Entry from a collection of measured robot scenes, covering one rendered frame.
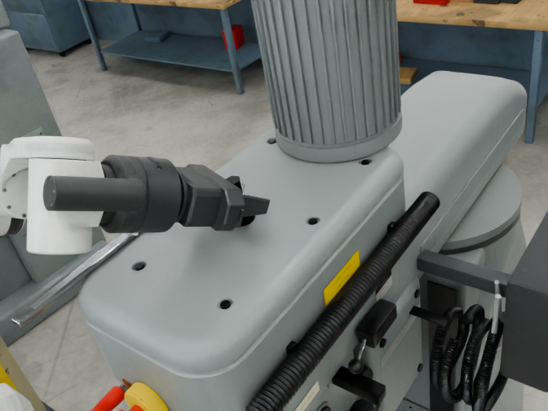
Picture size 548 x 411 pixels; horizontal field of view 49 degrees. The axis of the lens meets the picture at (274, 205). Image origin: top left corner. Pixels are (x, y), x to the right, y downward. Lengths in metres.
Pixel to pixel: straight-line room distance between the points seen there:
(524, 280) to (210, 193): 0.47
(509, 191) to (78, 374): 2.60
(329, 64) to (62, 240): 0.41
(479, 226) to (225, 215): 0.70
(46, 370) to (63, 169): 2.96
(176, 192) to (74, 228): 0.12
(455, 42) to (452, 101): 4.09
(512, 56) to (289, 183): 4.50
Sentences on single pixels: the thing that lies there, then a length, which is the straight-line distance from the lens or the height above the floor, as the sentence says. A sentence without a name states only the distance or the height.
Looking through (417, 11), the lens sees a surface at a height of 0.88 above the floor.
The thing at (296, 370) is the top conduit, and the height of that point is 1.80.
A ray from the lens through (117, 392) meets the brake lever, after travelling 0.89.
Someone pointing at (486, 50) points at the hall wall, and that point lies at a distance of 5.32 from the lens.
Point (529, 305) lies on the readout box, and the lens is 0.93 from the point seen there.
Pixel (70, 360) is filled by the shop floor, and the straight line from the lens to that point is 3.54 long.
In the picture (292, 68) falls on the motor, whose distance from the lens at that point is 0.83.
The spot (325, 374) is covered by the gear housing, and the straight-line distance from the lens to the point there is 0.88.
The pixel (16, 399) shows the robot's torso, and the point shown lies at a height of 1.63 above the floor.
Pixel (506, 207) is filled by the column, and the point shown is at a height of 1.56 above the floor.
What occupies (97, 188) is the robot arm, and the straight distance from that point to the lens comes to 0.61.
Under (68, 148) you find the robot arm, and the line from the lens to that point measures 0.64.
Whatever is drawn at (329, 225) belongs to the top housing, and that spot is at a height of 1.89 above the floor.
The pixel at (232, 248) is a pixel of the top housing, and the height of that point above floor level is 1.89.
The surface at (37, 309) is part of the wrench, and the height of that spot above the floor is 1.90.
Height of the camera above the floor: 2.35
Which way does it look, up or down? 35 degrees down
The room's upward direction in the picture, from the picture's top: 11 degrees counter-clockwise
